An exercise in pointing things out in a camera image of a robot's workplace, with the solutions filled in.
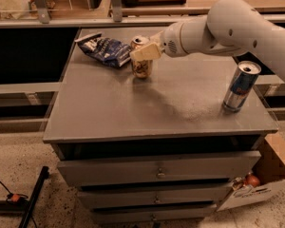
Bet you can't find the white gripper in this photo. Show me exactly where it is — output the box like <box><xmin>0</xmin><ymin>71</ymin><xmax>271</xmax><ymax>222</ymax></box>
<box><xmin>130</xmin><ymin>22</ymin><xmax>187</xmax><ymax>61</ymax></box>

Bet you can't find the orange soda can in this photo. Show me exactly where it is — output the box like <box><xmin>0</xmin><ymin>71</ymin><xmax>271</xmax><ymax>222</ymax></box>
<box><xmin>130</xmin><ymin>35</ymin><xmax>153</xmax><ymax>79</ymax></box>

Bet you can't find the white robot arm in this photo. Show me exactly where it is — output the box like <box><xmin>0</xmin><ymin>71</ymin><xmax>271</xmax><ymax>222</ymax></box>
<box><xmin>130</xmin><ymin>0</ymin><xmax>285</xmax><ymax>83</ymax></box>

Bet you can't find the blue chip bag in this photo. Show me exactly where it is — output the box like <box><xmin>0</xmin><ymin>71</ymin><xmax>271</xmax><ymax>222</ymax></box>
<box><xmin>75</xmin><ymin>32</ymin><xmax>132</xmax><ymax>68</ymax></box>

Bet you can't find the blue silver energy drink can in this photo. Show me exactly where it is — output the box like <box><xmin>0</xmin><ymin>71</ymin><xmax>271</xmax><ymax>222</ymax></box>
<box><xmin>222</xmin><ymin>61</ymin><xmax>261</xmax><ymax>112</ymax></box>

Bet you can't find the grey drawer cabinet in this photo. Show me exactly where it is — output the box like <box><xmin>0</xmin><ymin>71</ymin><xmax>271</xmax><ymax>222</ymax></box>
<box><xmin>44</xmin><ymin>49</ymin><xmax>276</xmax><ymax>215</ymax></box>

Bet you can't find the top grey drawer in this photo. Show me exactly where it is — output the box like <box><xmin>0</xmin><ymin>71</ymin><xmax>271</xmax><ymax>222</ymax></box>
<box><xmin>57</xmin><ymin>151</ymin><xmax>261</xmax><ymax>186</ymax></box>

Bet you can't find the grey drawer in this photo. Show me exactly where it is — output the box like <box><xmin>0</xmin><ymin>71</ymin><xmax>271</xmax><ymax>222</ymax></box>
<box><xmin>92</xmin><ymin>204</ymin><xmax>217</xmax><ymax>224</ymax></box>
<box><xmin>57</xmin><ymin>151</ymin><xmax>261</xmax><ymax>186</ymax></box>
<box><xmin>78</xmin><ymin>183</ymin><xmax>231</xmax><ymax>209</ymax></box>

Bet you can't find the middle grey drawer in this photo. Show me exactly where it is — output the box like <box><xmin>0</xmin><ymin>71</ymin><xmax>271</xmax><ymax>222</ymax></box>
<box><xmin>78</xmin><ymin>183</ymin><xmax>231</xmax><ymax>209</ymax></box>

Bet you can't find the red item in box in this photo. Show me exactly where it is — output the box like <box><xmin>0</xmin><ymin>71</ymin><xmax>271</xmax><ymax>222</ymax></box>
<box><xmin>244</xmin><ymin>173</ymin><xmax>260</xmax><ymax>187</ymax></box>

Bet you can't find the bottom grey drawer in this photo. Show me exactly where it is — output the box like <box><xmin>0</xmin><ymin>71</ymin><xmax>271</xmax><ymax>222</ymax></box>
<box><xmin>92</xmin><ymin>204</ymin><xmax>217</xmax><ymax>224</ymax></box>

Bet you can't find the cardboard box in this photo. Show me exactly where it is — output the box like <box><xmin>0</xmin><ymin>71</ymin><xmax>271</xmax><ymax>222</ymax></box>
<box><xmin>218</xmin><ymin>133</ymin><xmax>285</xmax><ymax>211</ymax></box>

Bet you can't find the black tripod stand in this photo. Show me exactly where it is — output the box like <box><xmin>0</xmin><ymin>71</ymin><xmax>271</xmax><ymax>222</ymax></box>
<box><xmin>0</xmin><ymin>166</ymin><xmax>49</xmax><ymax>228</ymax></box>

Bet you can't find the metal railing frame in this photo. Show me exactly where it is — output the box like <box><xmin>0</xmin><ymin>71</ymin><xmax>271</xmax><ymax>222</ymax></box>
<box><xmin>0</xmin><ymin>0</ymin><xmax>285</xmax><ymax>28</ymax></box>

